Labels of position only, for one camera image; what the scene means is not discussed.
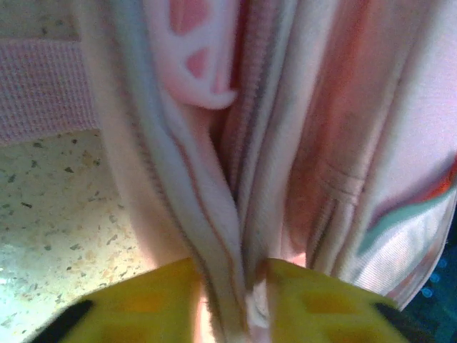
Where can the pink student backpack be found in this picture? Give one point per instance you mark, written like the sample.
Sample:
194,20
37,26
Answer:
285,143

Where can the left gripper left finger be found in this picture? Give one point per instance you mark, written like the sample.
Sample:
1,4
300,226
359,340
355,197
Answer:
143,307

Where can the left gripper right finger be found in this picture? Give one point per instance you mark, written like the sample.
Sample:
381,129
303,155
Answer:
321,311

